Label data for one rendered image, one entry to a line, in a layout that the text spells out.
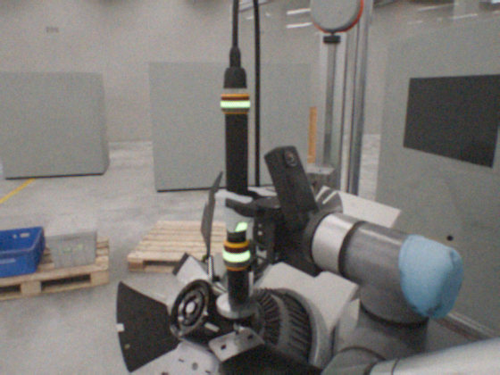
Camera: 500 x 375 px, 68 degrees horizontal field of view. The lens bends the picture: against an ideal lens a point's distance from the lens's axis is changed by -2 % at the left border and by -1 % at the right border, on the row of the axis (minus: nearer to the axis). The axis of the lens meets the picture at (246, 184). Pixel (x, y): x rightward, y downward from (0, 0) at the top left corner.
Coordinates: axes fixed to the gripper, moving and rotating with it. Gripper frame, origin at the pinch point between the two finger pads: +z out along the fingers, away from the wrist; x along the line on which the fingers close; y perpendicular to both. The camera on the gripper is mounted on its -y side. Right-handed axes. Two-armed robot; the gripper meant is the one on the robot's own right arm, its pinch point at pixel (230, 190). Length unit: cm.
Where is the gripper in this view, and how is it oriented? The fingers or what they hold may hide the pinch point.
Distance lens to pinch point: 62.2
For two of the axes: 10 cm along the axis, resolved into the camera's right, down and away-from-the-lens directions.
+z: -6.5, -2.0, 7.3
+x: 7.6, -1.6, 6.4
